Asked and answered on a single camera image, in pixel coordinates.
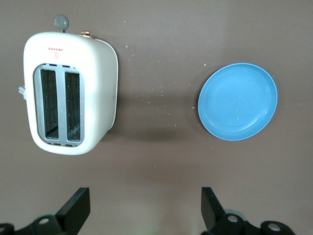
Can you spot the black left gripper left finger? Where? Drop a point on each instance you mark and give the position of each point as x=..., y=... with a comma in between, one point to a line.
x=71, y=215

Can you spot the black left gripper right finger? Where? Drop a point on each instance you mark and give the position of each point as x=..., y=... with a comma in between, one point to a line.
x=215, y=220

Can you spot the blue plate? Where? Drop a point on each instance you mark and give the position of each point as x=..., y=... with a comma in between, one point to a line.
x=237, y=102

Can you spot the white toaster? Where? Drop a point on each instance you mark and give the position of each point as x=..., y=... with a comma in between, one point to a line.
x=97, y=85

